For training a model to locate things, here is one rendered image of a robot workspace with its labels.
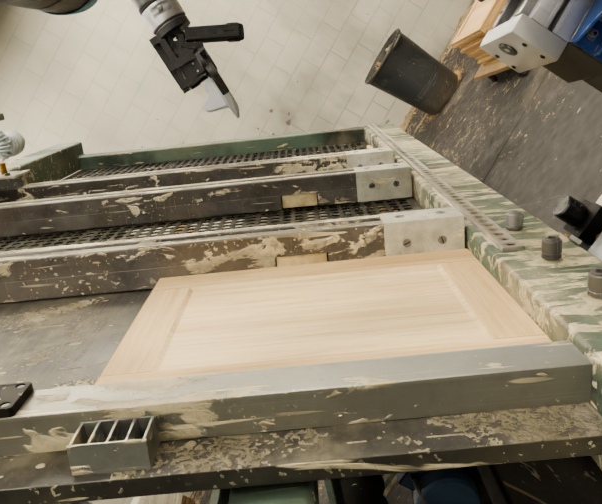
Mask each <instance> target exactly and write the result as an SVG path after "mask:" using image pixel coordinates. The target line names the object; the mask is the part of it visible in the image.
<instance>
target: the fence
mask: <svg viewBox="0 0 602 504"><path fill-rule="evenodd" d="M592 368H593V364H592V363H591V362H590V361H589V360H588V359H587V358H586V357H585V356H584V354H583V353H582V352H581V351H580V350H579V349H578V348H577V347H576V346H575V345H574V344H573V343H572V342H571V341H570V340H566V341H555V342H544V343H534V344H523V345H512V346H502V347H491V348H481V349H470V350H459V351H449V352H438V353H427V354H417V355H406V356H395V357H385V358H374V359H364V360H353V361H342V362H332V363H321V364H310V365H300V366H289V367H279V368H268V369H257V370H247V371H236V372H225V373H215V374H204V375H193V376H183V377H172V378H162V379H151V380H140V381H130V382H119V383H108V384H98V385H87V386H76V387H66V388H55V389H45V390H34V391H33V392H32V393H31V395H30V396H29V397H28V398H27V400H26V401H25V402H24V404H23V405H22V406H21V407H20V409H19V410H18V411H17V412H16V414H15V415H14V416H12V417H7V418H0V456H9V455H19V454H30V453H41V452H52V451H63V450H66V446H67V445H69V443H70V441H71V440H72V438H73V436H74V435H75V433H76V431H77V429H78V428H79V426H80V422H86V421H97V420H108V419H119V418H129V417H140V416H151V415H155V416H156V421H157V426H158V431H159V436H160V441H171V440H182V439H193V438H204V437H215V436H226V435H237V434H247V433H258V432H269V431H280V430H291V429H302V428H313V427H323V426H334V425H345V424H356V423H367V422H378V421H388V420H399V419H410V418H421V417H432V416H443V415H454V414H464V413H475V412H486V411H497V410H508V409H519V408H530V407H540V406H551V405H562V404H573V403H584V402H591V388H592Z"/></svg>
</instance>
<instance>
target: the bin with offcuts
mask: <svg viewBox="0 0 602 504"><path fill-rule="evenodd" d="M457 83H458V75H457V74H455V73H454V72H453V71H451V70H450V69H449V68H447V67H446V66H445V65H443V64H442V63H441V62H439V61H438V60H437V59H435V58H434V57H433V56H431V55H430V54H429V53H427V52H426V51H425V50H424V49H422V48H421V47H420V46H419V45H417V44H416V43H415V42H413V41H412V40H411V39H409V38H408V37H407V36H406V35H404V34H403V33H402V32H401V30H400V29H399V28H397V29H396V30H395V31H394V32H393V33H392V34H391V35H390V37H389V38H388V39H387V41H386V42H385V44H384V46H383V47H382V49H381V51H380V52H379V54H378V56H377V57H376V59H375V61H374V63H373V65H372V67H371V69H370V71H369V73H368V75H367V77H366V79H365V84H367V85H368V84H370V85H372V86H374V87H376V88H378V89H380V90H382V91H384V92H386V93H388V94H390V95H392V96H394V97H396V98H398V99H399V100H401V101H403V102H405V103H407V104H409V105H411V106H413V107H415V108H417V109H419V110H421V111H423V112H425V113H427V114H429V115H436V114H437V113H438V112H439V111H440V110H441V109H442V108H443V107H444V106H445V104H446V103H447V102H448V100H449V99H450V97H451V96H452V94H453V92H454V90H455V88H456V86H457Z"/></svg>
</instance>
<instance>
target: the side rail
mask: <svg viewBox="0 0 602 504"><path fill-rule="evenodd" d="M364 131H365V129H364V128H363V127H362V126H361V127H352V128H342V129H332V130H322V131H312V132H302V133H292V134H282V135H272V136H263V137H253V138H243V139H233V140H223V141H213V142H203V143H193V144H183V145H173V146H164V147H154V148H144V149H134V150H124V151H114V152H104V153H94V154H85V155H83V156H81V157H79V160H80V165H81V170H89V169H99V168H109V167H119V166H129V165H139V164H148V163H158V162H168V161H178V160H188V159H198V158H208V157H218V156H228V155H238V154H248V153H258V152H268V151H278V150H288V149H298V148H308V147H317V146H327V145H337V144H347V143H357V142H365V141H364Z"/></svg>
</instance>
